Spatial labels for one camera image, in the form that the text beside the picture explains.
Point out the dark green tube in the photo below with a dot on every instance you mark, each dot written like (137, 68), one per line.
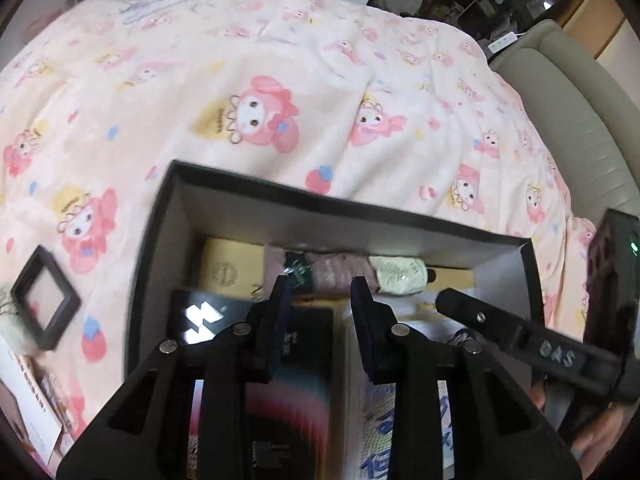
(297, 270)

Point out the person's right hand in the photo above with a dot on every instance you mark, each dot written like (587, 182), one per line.
(597, 432)

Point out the black cardboard box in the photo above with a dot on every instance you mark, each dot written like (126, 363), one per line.
(310, 210)

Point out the black square frame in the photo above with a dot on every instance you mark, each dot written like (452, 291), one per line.
(30, 330)

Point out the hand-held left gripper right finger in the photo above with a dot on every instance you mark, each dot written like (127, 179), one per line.
(365, 330)

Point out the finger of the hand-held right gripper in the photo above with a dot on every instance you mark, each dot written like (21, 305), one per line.
(530, 345)

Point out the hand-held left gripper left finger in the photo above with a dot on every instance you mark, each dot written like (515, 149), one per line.
(280, 320)

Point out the white power strip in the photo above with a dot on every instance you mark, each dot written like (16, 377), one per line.
(502, 42)

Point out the stack of printed booklets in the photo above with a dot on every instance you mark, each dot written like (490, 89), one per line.
(35, 405)

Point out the white cartoon print card pack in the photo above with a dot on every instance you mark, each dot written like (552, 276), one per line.
(375, 425)

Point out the pink cartoon printed blanket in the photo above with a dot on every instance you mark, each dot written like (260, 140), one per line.
(225, 50)

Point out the beige embossed box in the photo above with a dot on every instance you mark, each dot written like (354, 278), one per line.
(230, 270)

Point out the cream bottle with black cap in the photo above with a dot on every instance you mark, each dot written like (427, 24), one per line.
(395, 272)

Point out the pink patterned pouch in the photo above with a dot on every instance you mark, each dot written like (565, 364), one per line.
(335, 272)

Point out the beige leather sofa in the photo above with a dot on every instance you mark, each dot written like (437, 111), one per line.
(575, 100)

